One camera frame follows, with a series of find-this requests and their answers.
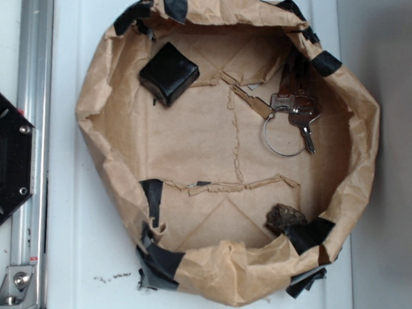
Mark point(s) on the black box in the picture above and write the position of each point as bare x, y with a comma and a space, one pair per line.
168, 74

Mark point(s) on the brown paper bag tray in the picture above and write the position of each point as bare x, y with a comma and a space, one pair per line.
194, 182

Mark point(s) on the brass key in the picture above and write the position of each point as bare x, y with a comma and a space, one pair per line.
285, 103

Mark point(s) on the dark brown rock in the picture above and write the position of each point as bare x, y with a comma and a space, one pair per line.
282, 216

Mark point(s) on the silver key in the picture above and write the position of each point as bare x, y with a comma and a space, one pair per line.
306, 111

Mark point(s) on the white tray board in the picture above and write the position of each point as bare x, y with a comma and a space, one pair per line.
91, 260

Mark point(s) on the aluminium rail profile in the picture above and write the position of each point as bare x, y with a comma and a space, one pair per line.
28, 238

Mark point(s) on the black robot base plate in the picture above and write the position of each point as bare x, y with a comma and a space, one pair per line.
16, 139

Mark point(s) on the metal corner bracket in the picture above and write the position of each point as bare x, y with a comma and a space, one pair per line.
18, 289

